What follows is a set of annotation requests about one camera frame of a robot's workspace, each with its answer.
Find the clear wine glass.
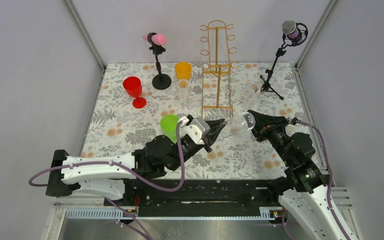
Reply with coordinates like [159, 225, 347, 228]
[244, 87, 261, 110]
[219, 112, 256, 138]
[176, 79, 192, 110]

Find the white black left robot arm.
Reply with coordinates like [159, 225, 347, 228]
[45, 115, 225, 206]

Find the green plastic wine glass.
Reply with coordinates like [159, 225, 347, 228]
[160, 114, 179, 143]

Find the yellow plastic wine glass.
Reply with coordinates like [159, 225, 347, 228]
[174, 62, 192, 81]

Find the red plastic wine glass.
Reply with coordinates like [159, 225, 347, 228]
[122, 76, 147, 109]

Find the black stand with pink microphone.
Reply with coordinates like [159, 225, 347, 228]
[142, 32, 172, 90]

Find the floral patterned tablecloth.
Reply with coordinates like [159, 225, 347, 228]
[79, 62, 319, 180]

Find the tripod stand with purple microphone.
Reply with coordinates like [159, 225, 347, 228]
[259, 20, 309, 101]

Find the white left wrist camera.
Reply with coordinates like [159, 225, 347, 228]
[178, 115, 210, 145]

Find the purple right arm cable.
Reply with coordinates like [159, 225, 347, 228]
[296, 119, 354, 240]

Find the gold wire wine glass rack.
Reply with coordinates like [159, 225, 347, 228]
[200, 20, 239, 117]

